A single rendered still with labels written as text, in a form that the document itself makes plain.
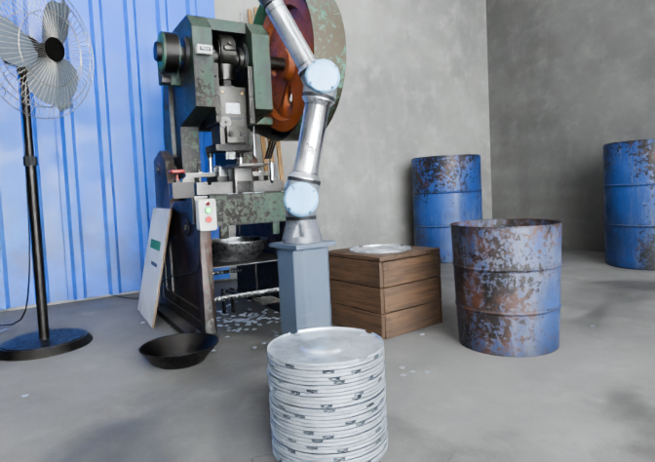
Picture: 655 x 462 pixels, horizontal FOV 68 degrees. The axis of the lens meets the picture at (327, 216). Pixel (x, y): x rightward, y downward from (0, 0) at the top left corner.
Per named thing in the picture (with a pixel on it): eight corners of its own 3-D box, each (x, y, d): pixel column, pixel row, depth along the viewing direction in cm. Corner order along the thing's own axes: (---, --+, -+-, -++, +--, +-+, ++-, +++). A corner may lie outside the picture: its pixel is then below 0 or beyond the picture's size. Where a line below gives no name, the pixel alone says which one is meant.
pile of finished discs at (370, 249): (424, 248, 228) (424, 247, 228) (378, 255, 211) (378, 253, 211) (381, 244, 251) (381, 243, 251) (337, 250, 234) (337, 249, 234)
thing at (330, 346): (407, 346, 120) (407, 342, 120) (311, 377, 102) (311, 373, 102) (335, 324, 143) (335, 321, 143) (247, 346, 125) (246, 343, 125)
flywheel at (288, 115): (327, -33, 258) (277, 59, 315) (291, -41, 248) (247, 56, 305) (366, 78, 234) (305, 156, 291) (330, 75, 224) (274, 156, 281)
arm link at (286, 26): (339, 96, 189) (275, -19, 185) (342, 90, 178) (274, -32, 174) (313, 110, 189) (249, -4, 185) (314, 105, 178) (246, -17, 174)
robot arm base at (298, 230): (329, 241, 185) (328, 214, 184) (296, 245, 175) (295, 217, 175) (306, 239, 197) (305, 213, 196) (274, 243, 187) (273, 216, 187)
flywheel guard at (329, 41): (351, 132, 239) (343, -41, 235) (300, 130, 224) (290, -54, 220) (265, 151, 327) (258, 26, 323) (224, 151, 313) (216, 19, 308)
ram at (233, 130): (252, 143, 243) (249, 82, 241) (223, 142, 235) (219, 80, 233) (239, 146, 257) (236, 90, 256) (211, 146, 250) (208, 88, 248)
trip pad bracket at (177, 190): (197, 223, 216) (194, 179, 215) (174, 225, 211) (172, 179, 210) (193, 223, 221) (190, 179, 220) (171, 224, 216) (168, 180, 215)
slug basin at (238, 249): (279, 258, 247) (278, 238, 246) (213, 266, 229) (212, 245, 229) (253, 252, 276) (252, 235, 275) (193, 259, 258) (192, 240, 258)
